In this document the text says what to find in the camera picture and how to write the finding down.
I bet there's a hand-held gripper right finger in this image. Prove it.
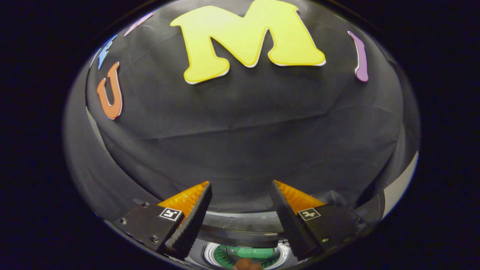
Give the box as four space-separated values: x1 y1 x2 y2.
270 180 367 260

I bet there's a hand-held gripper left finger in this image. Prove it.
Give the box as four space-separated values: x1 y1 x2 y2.
112 181 213 260

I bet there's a green polo shirt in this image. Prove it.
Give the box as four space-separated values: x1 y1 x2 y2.
214 244 280 269

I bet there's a dark grey washing machine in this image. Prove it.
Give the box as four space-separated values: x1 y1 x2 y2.
186 212 297 270

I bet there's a black backdrop cloth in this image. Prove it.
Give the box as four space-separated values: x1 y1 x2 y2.
63 0 420 225

